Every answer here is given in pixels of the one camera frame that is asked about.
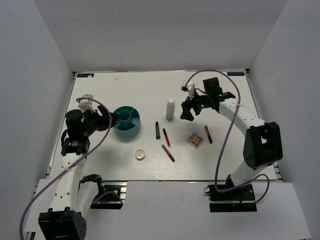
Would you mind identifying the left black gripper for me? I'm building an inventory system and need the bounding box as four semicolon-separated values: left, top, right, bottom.
82;105;121;137

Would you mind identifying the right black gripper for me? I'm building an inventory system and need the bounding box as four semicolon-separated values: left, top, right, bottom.
180;87;211;122

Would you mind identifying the white pink blue bottle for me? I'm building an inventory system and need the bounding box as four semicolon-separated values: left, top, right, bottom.
165;97;175;121

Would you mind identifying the black makeup tube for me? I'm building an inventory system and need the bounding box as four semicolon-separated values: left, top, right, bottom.
155;121;161;140

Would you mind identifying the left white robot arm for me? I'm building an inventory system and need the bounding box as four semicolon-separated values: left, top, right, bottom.
38;105;119;240

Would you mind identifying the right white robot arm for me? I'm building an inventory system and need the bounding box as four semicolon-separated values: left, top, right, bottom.
180;77;283;200

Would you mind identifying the teal round organizer container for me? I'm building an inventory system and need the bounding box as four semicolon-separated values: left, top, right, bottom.
113;106;141;138

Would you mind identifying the eyeshadow palette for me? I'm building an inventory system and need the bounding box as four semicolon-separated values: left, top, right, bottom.
186;132;204;149

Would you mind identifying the red lip gloss upper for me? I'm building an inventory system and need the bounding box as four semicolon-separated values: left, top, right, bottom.
162;128;171;147

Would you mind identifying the red lip gloss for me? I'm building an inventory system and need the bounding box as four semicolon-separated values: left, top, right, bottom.
204;125;213;144
161;144;176;163
162;128;171;147

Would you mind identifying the red lip gloss right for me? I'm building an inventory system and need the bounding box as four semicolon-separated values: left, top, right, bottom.
204;125;213;144

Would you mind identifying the round beige compact jar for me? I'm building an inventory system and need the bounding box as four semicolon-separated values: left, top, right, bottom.
135;149;146;161

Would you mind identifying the red lip gloss lower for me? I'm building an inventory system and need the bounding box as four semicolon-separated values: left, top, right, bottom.
161;144;176;163

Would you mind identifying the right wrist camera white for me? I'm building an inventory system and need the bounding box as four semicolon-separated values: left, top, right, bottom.
181;80;195;100

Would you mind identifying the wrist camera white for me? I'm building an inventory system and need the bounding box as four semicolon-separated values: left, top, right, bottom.
76;93;95;113
181;80;195;100

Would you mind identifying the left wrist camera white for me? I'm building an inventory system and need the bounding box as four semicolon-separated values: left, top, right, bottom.
76;93;95;113

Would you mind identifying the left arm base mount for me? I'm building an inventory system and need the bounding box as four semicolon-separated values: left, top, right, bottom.
90;181;127;210

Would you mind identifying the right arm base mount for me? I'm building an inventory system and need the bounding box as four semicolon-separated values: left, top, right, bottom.
204;184;257;213

